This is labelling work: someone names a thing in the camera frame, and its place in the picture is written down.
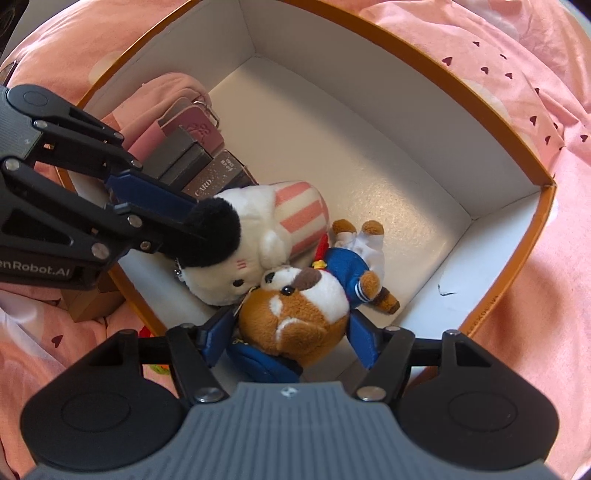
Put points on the white plush with striped hat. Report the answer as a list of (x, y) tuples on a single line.
[(263, 226)]

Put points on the brown and white dog plush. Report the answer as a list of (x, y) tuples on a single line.
[(295, 309)]

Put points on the gold small box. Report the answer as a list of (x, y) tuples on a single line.
[(90, 304)]

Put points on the pink printed duvet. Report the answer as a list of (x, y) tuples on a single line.
[(531, 69)]

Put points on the red crochet toy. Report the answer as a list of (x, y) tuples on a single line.
[(145, 332)]

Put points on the brown card box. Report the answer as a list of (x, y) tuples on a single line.
[(217, 177)]

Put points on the dark grey small box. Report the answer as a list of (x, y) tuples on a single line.
[(180, 157)]

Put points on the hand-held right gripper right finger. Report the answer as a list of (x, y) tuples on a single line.
[(367, 341)]

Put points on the pink fabric pouch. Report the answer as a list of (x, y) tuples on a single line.
[(138, 106)]

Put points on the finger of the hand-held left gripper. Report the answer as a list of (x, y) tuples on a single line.
[(152, 194), (92, 221)]

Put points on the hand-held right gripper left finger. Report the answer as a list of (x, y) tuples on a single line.
[(217, 337)]

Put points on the orange crochet fruit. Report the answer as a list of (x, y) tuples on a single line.
[(159, 368)]

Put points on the orange cardboard box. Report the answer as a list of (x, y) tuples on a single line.
[(323, 115)]

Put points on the pink wallet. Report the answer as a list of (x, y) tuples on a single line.
[(194, 124)]

